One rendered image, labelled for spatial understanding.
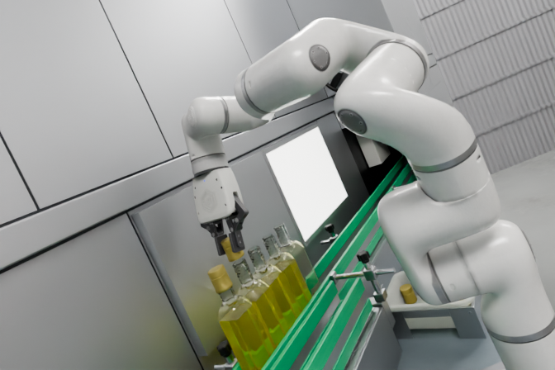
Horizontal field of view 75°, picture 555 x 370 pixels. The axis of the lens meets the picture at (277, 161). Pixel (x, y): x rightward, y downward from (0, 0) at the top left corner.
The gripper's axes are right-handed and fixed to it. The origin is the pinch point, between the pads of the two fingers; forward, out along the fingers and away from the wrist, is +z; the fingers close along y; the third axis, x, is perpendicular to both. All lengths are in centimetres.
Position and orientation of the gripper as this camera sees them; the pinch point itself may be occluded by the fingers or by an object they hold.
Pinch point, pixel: (230, 243)
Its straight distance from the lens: 77.5
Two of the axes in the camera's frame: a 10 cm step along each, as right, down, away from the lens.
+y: 7.6, -2.9, -5.8
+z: 2.7, 9.5, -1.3
